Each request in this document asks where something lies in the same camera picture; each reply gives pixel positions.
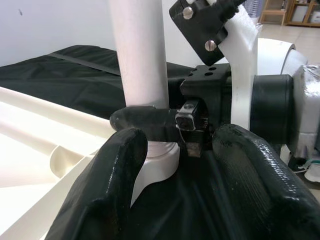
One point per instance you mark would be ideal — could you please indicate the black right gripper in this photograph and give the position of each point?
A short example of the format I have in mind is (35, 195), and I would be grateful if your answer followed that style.
(210, 85)

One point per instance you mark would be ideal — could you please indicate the brown wooden cabinet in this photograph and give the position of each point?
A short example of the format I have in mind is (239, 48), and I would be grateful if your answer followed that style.
(273, 11)

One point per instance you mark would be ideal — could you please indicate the white plastic table leg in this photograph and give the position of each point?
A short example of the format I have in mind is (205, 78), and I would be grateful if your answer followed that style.
(137, 50)

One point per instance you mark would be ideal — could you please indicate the green white device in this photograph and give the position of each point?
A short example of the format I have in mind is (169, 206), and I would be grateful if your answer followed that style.
(312, 172)

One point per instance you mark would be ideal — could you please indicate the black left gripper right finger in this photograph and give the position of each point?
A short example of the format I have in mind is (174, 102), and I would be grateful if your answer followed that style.
(270, 195)

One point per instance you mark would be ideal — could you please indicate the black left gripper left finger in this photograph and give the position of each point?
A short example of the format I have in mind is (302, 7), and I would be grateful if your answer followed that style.
(100, 190)

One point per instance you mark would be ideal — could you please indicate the white plastic table top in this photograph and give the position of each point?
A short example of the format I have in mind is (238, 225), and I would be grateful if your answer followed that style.
(25, 150)

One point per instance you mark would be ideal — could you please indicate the black tablecloth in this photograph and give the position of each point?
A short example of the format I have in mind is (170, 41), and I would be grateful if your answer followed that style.
(75, 82)

